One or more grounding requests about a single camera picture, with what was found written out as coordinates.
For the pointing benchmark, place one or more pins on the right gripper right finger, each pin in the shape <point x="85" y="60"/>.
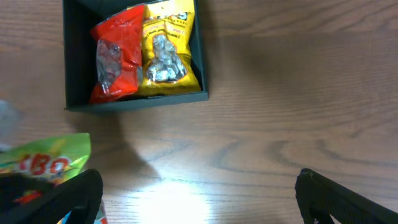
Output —
<point x="321" y="200"/>

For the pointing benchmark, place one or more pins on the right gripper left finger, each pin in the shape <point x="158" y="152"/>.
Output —
<point x="29" y="200"/>

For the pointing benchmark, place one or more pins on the green Haribo gummy bag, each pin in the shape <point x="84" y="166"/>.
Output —
<point x="55" y="160"/>

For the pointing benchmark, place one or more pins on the red candy bag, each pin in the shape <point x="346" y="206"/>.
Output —
<point x="118" y="55"/>

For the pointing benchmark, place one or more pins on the black gift box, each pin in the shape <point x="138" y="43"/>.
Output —
<point x="80" y="59"/>

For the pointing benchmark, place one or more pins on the yellow sweets bag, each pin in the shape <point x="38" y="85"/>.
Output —
<point x="166" y="54"/>

